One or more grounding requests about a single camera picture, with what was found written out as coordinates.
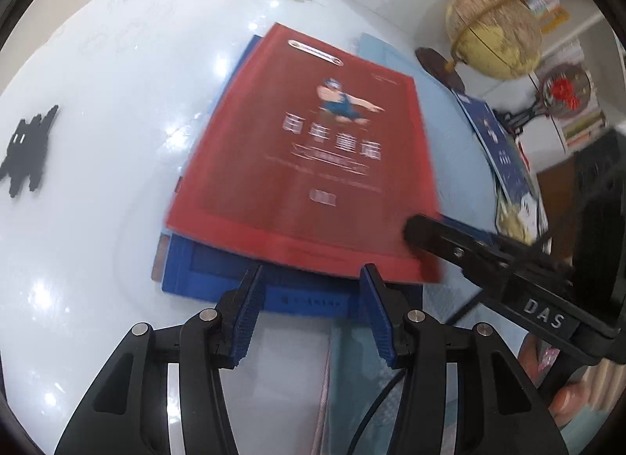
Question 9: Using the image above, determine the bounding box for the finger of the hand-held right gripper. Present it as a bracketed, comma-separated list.
[402, 213, 540, 290]

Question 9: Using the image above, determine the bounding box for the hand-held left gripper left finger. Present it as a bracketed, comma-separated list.
[54, 263, 266, 455]

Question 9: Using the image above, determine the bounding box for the round embroidered fan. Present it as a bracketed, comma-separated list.
[538, 64, 595, 116]

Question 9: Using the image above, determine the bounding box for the yellow desk globe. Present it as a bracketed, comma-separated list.
[416, 0, 543, 89]

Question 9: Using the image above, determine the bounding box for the blue eagle cover book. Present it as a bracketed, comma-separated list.
[452, 88, 539, 201]

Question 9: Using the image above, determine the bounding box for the blue paperback book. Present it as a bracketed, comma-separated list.
[160, 33, 425, 325]

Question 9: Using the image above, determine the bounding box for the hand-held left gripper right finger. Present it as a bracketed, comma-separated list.
[360, 263, 561, 455]

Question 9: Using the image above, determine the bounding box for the light blue mat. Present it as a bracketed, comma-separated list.
[317, 32, 539, 455]

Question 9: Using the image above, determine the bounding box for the red paperback book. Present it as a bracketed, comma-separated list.
[165, 21, 446, 286]

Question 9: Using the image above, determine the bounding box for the person's right hand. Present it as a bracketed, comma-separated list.
[520, 332, 603, 430]

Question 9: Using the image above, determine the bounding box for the black cable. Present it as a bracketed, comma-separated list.
[351, 369, 407, 455]

